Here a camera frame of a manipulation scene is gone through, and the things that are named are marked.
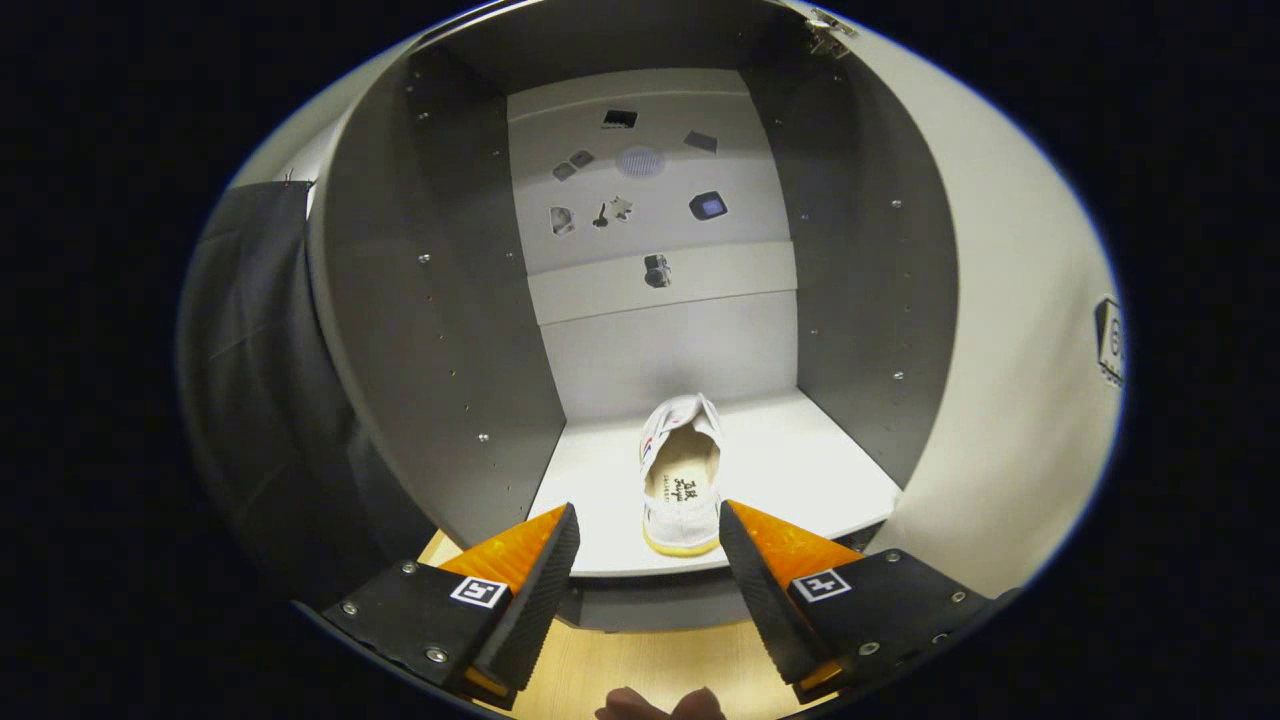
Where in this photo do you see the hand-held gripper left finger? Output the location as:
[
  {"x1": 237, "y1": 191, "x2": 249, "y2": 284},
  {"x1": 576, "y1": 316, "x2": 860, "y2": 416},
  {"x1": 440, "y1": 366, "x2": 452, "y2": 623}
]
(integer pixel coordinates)
[{"x1": 320, "y1": 502, "x2": 581, "y2": 711}]

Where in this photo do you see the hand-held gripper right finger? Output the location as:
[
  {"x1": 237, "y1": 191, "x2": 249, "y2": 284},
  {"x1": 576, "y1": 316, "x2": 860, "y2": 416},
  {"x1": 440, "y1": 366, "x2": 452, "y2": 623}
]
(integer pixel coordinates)
[{"x1": 718, "y1": 500, "x2": 1001, "y2": 704}]

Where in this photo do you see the white canvas shoe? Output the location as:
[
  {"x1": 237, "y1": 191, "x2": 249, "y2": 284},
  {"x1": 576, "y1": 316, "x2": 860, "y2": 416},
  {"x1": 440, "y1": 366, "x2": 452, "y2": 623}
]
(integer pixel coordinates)
[{"x1": 640, "y1": 393, "x2": 724, "y2": 557}]

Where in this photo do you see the grey shoe cabinet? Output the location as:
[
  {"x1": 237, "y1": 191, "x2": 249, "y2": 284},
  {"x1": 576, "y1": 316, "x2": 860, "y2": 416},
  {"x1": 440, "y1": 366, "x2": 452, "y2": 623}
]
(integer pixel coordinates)
[{"x1": 305, "y1": 0, "x2": 961, "y2": 633}]

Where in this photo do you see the metal door hinge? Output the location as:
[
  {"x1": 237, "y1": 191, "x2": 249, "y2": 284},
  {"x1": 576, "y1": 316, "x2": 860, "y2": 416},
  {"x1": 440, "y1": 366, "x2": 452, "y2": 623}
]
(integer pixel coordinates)
[{"x1": 805, "y1": 8, "x2": 859, "y2": 59}]

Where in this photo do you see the black backdrop cloth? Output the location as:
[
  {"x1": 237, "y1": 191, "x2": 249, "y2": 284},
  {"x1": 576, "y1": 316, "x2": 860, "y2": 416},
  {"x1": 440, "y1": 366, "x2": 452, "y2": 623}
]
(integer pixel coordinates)
[{"x1": 180, "y1": 180, "x2": 441, "y2": 611}]

